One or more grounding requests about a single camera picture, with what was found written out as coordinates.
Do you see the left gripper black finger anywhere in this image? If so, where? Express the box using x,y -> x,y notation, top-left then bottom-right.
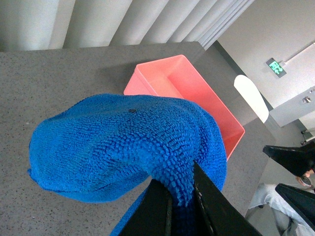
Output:
262,142 -> 315,177
275,183 -> 315,223

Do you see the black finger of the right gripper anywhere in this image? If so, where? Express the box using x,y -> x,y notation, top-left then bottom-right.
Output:
119,179 -> 172,236
194,162 -> 261,236

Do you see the blue microfiber cloth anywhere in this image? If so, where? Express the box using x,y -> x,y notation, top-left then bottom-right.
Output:
28,94 -> 227,236

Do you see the green exit sign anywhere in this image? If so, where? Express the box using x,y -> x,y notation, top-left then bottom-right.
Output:
266,58 -> 287,78

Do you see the white chair back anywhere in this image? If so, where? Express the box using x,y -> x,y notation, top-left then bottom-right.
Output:
233,75 -> 269,123

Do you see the pink plastic bin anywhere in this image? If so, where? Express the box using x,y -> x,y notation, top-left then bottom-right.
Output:
124,55 -> 245,157

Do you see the white pleated curtain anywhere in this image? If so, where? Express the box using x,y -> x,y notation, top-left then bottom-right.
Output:
0,0 -> 251,52

